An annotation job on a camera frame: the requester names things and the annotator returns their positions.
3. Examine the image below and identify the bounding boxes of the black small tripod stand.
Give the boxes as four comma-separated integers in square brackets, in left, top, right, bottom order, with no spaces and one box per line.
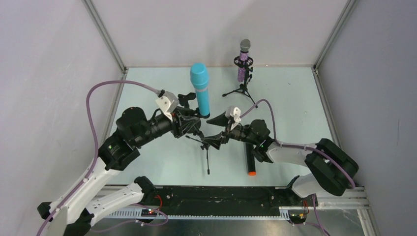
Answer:
[185,135,210,175]

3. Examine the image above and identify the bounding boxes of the black tripod shock-mount stand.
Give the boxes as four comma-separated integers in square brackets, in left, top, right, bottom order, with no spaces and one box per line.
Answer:
[222,56,255,104]

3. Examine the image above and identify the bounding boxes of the turquoise microphone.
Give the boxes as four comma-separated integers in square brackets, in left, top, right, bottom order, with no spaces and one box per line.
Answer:
[190,62,210,118]

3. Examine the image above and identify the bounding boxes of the purple glitter microphone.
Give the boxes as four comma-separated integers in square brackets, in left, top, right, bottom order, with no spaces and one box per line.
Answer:
[238,39,251,83]

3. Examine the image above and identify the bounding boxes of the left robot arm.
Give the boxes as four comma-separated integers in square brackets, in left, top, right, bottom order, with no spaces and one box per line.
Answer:
[64,107,202,236]

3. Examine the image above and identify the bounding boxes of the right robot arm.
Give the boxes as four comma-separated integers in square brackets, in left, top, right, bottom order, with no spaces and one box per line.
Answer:
[203,114,359,198]

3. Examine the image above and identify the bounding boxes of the black microphone orange end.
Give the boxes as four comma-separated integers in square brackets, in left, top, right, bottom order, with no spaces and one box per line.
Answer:
[245,143,256,176]

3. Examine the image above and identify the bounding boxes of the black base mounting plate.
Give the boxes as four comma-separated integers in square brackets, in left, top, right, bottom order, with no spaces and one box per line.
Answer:
[125,185,318,217]

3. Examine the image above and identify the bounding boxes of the left circuit board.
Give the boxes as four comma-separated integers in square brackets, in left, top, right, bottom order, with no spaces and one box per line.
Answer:
[140,208,159,218]

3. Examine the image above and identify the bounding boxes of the circuit board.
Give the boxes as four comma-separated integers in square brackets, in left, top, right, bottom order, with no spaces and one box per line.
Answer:
[288,213,307,225]
[140,208,159,218]

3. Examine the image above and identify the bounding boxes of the right circuit board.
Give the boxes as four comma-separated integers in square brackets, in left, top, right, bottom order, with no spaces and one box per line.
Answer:
[288,213,307,225]

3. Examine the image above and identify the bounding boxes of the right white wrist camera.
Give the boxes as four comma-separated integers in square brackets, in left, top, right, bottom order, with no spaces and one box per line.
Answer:
[225,106,241,129]

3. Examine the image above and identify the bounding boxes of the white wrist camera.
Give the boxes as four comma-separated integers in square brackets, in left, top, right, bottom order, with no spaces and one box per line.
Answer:
[225,106,241,129]
[155,90,179,121]

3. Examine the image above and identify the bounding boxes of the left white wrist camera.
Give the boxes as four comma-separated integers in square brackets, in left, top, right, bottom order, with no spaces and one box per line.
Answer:
[155,90,179,121]

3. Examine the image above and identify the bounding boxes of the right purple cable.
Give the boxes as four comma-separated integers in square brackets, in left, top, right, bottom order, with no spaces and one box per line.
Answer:
[240,99,357,190]

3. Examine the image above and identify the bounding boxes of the purple cable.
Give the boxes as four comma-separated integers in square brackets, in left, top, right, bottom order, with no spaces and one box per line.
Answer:
[35,80,162,236]
[240,99,357,190]

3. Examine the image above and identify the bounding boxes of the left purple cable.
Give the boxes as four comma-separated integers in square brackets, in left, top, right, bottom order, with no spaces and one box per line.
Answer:
[35,80,162,236]

